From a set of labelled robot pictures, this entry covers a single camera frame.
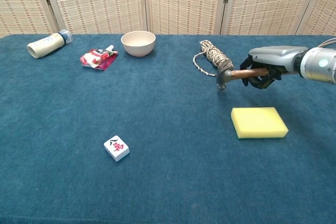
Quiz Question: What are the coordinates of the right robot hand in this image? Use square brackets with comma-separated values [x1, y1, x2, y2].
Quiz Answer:
[240, 46, 308, 90]

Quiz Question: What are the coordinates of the wooden handle claw hammer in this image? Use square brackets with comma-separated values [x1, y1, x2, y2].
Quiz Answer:
[215, 63, 268, 91]

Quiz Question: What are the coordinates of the yellow sponge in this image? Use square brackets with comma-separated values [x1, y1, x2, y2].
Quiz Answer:
[230, 106, 289, 140]

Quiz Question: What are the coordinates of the woven bamboo screen panel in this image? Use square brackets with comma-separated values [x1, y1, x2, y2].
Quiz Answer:
[143, 0, 229, 35]
[39, 0, 151, 35]
[296, 0, 336, 36]
[0, 0, 60, 38]
[220, 0, 325, 36]

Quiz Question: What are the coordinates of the blue table cloth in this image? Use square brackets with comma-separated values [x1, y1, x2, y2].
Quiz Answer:
[0, 34, 336, 224]

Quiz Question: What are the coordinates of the beige bowl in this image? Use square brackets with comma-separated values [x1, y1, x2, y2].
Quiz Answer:
[120, 30, 156, 58]

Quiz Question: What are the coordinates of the red drink pouch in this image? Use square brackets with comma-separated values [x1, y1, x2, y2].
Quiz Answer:
[80, 45, 119, 71]

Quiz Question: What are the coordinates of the white mahjong tile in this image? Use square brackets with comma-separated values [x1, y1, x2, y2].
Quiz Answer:
[103, 135, 131, 162]

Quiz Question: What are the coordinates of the cream lotion bottle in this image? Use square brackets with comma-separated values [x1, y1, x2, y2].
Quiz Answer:
[26, 29, 73, 59]

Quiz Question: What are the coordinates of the thin wrist wire bundle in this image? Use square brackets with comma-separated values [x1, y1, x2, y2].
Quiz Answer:
[316, 38, 336, 50]

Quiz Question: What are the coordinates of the coiled speckled rope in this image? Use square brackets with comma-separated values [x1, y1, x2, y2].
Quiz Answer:
[193, 39, 234, 77]

